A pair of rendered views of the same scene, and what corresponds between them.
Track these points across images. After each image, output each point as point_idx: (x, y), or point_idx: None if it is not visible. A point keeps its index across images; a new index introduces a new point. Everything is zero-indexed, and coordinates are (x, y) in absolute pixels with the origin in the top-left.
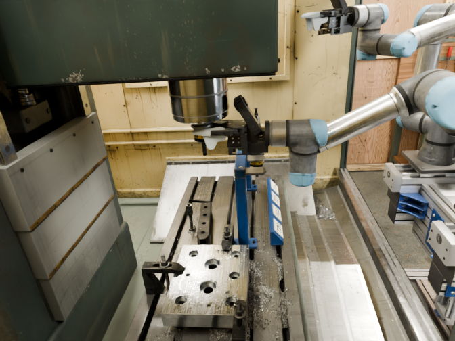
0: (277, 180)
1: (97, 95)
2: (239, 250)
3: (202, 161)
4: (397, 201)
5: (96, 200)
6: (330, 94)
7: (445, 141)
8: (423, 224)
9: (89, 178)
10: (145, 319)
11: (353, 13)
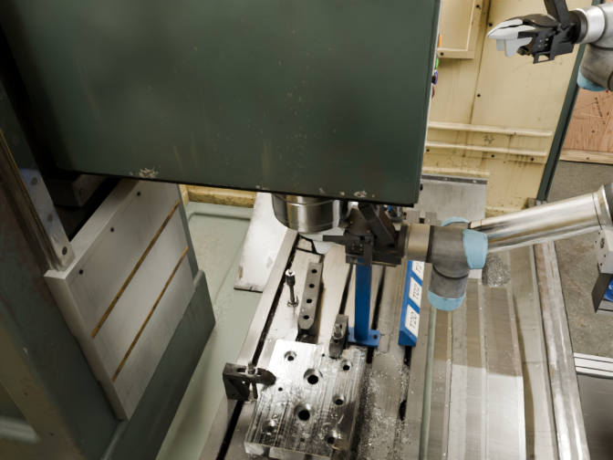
0: (430, 224)
1: None
2: (351, 360)
3: None
4: (606, 284)
5: (165, 266)
6: (538, 88)
7: None
8: None
9: (156, 241)
10: (224, 433)
11: (578, 27)
